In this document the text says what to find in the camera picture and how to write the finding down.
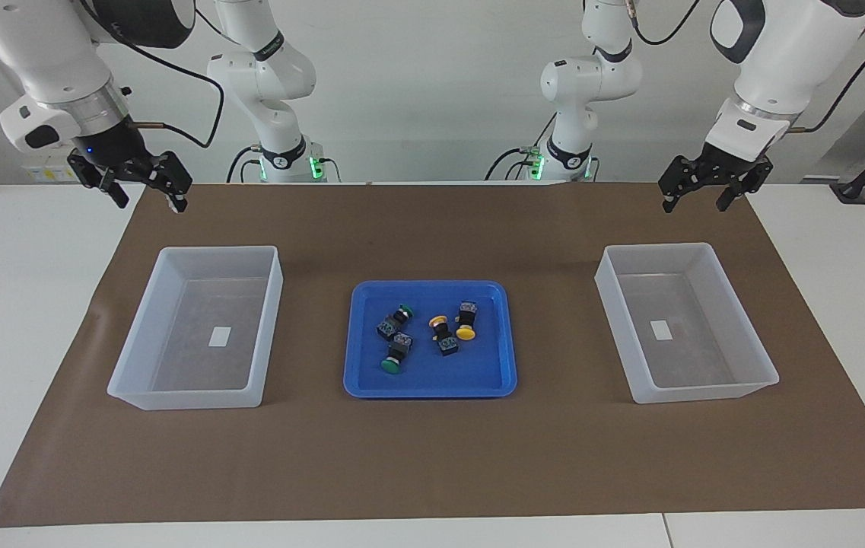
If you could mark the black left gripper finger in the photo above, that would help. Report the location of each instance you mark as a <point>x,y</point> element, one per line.
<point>670,201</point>
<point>727,198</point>

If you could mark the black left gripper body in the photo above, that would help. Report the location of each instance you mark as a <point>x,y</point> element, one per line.
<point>713,169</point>

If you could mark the yellow push button switch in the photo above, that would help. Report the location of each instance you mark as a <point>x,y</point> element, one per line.
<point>467,313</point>
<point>446,342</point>

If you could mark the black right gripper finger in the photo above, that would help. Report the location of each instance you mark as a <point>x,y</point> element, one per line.
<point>116,194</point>
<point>178,200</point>

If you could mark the blue plastic tray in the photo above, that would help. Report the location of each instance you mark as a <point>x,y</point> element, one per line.
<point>432,380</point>

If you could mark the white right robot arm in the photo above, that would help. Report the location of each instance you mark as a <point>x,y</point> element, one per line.
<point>52,61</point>

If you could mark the brown table mat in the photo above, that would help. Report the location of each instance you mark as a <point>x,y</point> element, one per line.
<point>432,457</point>

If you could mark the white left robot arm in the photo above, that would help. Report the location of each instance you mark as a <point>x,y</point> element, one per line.
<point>782,53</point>

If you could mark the white wall socket strip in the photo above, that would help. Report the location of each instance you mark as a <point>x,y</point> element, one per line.
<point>48,173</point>

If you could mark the green push button switch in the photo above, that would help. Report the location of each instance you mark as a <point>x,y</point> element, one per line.
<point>400,346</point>
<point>389,327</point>

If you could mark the translucent white plastic box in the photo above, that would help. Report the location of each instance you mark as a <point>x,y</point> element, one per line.
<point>706,392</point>
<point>173,399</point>

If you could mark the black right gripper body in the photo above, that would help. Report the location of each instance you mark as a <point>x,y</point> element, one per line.
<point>135,164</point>

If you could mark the white paper label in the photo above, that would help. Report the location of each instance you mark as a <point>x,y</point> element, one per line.
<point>660,329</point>
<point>219,336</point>

